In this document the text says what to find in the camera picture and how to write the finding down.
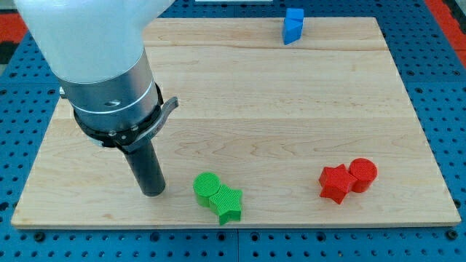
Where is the light wooden board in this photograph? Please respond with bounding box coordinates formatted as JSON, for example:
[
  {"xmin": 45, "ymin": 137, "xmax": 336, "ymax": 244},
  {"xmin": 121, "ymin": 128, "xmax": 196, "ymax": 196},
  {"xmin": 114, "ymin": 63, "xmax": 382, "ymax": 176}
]
[{"xmin": 11, "ymin": 17, "xmax": 461, "ymax": 230}]

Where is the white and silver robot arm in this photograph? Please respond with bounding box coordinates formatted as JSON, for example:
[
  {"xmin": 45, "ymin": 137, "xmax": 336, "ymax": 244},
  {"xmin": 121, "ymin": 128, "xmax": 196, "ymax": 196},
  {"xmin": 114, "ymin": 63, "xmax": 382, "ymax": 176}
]
[{"xmin": 15, "ymin": 0, "xmax": 173, "ymax": 132}]

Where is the black clamp with grey lever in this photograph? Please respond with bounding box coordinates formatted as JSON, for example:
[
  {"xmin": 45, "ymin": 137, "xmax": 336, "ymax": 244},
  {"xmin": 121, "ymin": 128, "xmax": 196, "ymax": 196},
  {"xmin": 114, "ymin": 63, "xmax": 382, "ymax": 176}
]
[{"xmin": 74, "ymin": 82, "xmax": 178, "ymax": 154}]

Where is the green star block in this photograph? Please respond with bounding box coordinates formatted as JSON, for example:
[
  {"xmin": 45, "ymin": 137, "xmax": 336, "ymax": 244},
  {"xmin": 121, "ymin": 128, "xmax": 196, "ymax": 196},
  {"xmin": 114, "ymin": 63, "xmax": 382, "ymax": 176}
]
[{"xmin": 209, "ymin": 184, "xmax": 242, "ymax": 226}]

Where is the blue triangular prism block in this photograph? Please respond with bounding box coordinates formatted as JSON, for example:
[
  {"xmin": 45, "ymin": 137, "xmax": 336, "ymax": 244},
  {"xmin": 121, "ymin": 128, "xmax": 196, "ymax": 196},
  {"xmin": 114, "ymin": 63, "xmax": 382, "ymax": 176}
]
[{"xmin": 282, "ymin": 18, "xmax": 303, "ymax": 45}]

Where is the green cylinder block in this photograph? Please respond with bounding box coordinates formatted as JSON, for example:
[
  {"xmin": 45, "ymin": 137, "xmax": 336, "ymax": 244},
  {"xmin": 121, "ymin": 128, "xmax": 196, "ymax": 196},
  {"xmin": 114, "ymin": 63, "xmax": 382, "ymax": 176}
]
[{"xmin": 193, "ymin": 172, "xmax": 221, "ymax": 207}]

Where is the blue cube block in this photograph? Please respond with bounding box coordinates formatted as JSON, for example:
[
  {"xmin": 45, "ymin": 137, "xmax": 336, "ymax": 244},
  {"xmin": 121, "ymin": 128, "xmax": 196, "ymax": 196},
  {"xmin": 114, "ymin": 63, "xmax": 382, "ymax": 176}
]
[{"xmin": 285, "ymin": 8, "xmax": 304, "ymax": 22}]

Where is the red cylinder block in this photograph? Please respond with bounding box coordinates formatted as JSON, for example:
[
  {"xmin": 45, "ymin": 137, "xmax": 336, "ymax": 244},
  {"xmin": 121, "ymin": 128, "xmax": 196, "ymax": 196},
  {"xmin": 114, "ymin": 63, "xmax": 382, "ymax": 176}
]
[{"xmin": 349, "ymin": 158, "xmax": 378, "ymax": 193}]

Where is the red star block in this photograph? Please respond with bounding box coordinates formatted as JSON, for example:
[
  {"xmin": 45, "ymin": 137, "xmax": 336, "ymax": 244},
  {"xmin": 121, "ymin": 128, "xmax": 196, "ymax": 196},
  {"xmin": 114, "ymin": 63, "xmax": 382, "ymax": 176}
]
[{"xmin": 319, "ymin": 164, "xmax": 357, "ymax": 205}]

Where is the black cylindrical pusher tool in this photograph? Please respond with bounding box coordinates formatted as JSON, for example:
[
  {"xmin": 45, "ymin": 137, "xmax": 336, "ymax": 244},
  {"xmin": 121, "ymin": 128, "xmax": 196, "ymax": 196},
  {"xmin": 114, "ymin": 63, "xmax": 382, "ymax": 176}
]
[{"xmin": 124, "ymin": 142, "xmax": 165, "ymax": 197}]

